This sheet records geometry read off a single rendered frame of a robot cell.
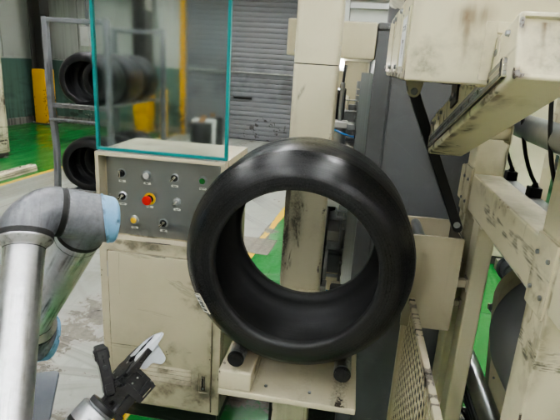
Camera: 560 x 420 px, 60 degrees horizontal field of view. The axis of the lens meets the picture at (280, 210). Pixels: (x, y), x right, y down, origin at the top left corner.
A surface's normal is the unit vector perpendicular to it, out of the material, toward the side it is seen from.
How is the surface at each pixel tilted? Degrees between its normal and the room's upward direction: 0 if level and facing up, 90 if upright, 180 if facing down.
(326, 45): 90
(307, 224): 90
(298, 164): 42
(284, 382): 0
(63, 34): 90
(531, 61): 72
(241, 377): 90
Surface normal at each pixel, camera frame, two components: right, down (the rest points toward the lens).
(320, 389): 0.06, -0.96
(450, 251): -0.16, 0.28
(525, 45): -0.13, -0.04
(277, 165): -0.22, -0.52
